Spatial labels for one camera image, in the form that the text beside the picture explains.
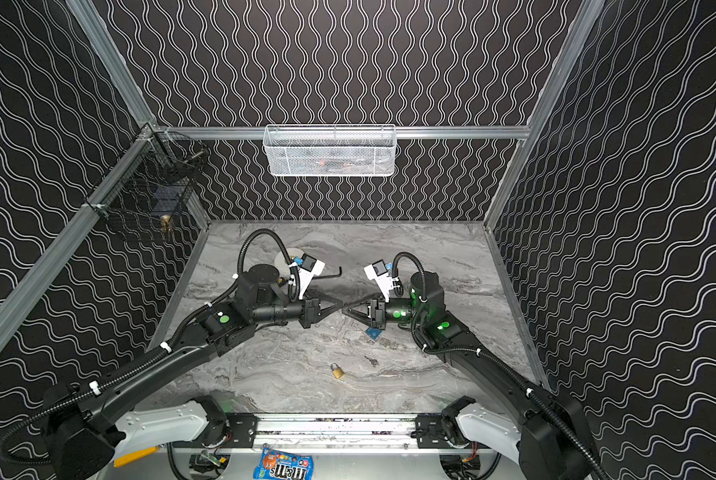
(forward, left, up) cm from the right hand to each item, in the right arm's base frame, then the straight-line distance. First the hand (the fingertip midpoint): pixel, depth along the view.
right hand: (345, 311), depth 69 cm
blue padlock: (+6, -7, -24) cm, 25 cm away
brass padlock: (-5, +4, -24) cm, 25 cm away
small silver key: (-2, -6, -25) cm, 26 cm away
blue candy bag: (-28, +15, -23) cm, 39 cm away
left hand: (-1, -1, +4) cm, 5 cm away
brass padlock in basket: (+25, +50, +7) cm, 56 cm away
